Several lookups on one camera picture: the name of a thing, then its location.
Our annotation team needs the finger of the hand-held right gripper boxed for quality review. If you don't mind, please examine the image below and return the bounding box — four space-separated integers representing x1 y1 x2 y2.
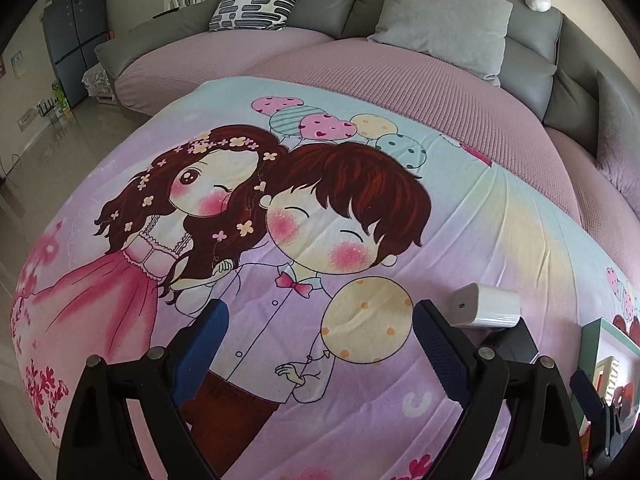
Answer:
571 370 608 423

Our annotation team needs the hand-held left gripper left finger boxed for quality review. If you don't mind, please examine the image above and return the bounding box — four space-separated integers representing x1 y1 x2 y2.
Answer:
56 298 230 480

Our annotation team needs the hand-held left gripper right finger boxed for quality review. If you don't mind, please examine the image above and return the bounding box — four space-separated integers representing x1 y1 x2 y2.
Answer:
412 299 586 480

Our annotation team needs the white phone stand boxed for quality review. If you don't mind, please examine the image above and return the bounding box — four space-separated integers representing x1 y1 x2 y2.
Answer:
592 355 626 386

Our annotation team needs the teal tray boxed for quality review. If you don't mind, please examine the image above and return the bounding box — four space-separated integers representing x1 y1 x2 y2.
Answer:
580 317 640 436

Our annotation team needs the white charger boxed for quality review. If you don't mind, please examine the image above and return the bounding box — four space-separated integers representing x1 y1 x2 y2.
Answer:
446 282 522 331

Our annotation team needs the black box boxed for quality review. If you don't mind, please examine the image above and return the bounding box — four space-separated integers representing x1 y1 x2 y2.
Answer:
477 316 541 365

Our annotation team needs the printed blanket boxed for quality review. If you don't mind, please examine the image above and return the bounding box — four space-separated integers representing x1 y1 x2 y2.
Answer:
10 76 640 480

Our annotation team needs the grey purple velvet pillow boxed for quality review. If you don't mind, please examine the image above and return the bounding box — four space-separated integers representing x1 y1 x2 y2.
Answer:
595 70 640 196

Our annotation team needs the lace covered stool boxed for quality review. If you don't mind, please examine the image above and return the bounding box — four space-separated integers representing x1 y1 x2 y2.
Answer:
82 67 118 106

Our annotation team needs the green carton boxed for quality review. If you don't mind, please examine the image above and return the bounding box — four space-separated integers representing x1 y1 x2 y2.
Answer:
35 82 71 121

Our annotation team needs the pink sofa cover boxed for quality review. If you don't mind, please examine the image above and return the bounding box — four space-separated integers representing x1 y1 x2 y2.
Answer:
114 27 640 271

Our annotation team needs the light grey square pillow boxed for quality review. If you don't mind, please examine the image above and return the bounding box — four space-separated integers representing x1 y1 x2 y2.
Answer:
367 0 513 87

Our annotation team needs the blue grey refrigerator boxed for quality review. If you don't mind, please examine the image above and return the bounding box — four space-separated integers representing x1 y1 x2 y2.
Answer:
42 0 113 108

